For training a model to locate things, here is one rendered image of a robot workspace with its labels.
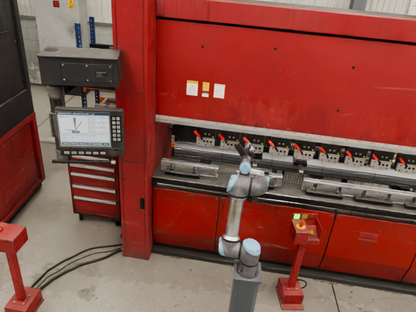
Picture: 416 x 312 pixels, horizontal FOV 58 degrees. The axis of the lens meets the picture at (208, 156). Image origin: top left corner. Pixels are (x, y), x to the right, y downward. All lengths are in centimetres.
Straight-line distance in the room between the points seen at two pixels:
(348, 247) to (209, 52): 202
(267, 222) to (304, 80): 126
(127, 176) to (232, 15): 150
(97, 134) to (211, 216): 126
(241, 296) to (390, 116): 169
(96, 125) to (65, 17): 466
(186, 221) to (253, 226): 60
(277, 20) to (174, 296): 234
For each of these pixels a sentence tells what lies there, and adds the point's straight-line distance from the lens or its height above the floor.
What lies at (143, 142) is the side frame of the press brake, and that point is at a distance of 300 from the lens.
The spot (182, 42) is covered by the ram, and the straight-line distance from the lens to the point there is 289.
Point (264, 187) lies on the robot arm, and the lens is 235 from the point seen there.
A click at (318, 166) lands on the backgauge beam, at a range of 352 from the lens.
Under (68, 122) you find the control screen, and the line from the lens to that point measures 276.
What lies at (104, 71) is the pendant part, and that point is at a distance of 261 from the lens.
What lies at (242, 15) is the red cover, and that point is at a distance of 278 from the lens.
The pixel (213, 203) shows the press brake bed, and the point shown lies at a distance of 329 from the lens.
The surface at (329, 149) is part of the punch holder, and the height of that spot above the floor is 129.
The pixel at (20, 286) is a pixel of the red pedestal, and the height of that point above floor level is 28.
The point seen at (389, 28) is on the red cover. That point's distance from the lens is 290.
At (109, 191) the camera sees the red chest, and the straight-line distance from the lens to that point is 382.
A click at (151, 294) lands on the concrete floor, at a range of 346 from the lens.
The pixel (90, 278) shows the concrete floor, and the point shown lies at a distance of 364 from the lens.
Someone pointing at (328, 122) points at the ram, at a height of 152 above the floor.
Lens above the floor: 262
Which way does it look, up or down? 29 degrees down
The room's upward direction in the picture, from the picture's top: 5 degrees clockwise
